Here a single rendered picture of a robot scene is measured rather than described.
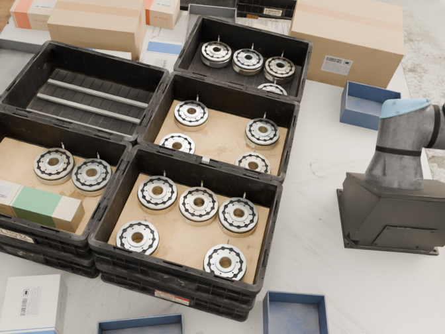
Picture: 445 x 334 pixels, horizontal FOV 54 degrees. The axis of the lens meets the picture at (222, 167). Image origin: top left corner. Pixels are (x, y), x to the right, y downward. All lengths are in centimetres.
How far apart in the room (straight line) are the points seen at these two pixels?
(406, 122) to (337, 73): 59
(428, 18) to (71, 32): 279
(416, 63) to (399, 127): 211
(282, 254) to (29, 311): 66
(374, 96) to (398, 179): 61
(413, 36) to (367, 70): 184
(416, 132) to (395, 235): 29
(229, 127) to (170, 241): 42
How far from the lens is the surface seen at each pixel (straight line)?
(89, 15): 170
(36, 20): 191
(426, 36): 359
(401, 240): 134
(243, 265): 107
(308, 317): 123
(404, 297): 135
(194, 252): 110
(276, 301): 121
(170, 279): 105
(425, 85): 316
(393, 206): 118
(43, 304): 114
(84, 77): 150
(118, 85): 146
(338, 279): 130
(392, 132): 120
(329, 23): 171
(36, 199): 115
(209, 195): 115
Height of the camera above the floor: 183
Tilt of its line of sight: 53 degrees down
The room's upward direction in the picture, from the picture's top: 9 degrees clockwise
